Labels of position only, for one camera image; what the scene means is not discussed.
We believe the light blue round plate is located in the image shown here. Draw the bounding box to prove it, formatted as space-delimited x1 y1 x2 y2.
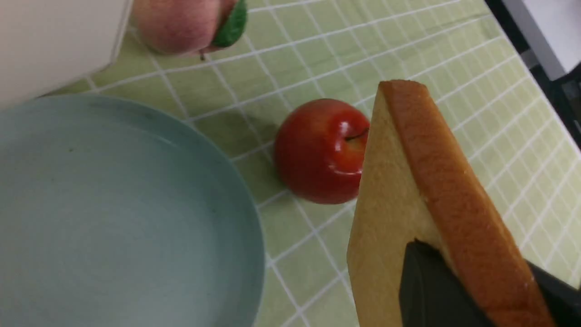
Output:
0 94 265 327

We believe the pink peach with green leaf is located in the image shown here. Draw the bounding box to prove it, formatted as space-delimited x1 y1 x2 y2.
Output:
131 0 248 59

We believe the toasted bread slice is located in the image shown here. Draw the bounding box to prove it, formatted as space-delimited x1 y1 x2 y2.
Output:
347 80 555 327

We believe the green checkered tablecloth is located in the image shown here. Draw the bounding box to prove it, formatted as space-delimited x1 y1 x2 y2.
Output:
59 0 581 327

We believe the white two-slot toaster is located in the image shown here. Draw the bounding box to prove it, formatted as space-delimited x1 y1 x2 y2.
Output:
0 0 133 108

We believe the dark furniture beside table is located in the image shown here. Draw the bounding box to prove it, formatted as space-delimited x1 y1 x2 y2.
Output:
486 0 581 144

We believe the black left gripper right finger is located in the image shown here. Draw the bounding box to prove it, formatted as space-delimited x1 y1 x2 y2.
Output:
527 261 581 327

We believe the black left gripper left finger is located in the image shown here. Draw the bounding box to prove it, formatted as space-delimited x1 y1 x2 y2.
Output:
399 240 492 327

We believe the red apple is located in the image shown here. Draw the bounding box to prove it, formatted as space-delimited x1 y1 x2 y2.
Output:
274 99 370 204

